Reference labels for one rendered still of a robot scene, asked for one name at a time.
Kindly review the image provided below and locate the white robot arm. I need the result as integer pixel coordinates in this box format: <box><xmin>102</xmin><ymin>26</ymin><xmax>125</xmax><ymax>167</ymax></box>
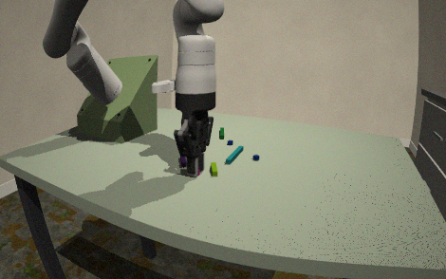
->
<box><xmin>43</xmin><ymin>0</ymin><xmax>224</xmax><ymax>105</ymax></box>

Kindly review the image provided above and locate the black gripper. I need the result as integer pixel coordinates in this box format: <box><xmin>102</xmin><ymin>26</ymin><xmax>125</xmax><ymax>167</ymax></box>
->
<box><xmin>174</xmin><ymin>91</ymin><xmax>216</xmax><ymax>177</ymax></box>

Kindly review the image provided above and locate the purple rod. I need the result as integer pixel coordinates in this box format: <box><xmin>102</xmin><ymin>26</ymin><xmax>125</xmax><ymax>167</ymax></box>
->
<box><xmin>180</xmin><ymin>157</ymin><xmax>187</xmax><ymax>167</ymax></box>

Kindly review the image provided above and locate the turquoise rod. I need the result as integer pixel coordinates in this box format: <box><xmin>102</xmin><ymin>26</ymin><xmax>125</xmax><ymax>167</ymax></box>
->
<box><xmin>226</xmin><ymin>146</ymin><xmax>243</xmax><ymax>164</ymax></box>

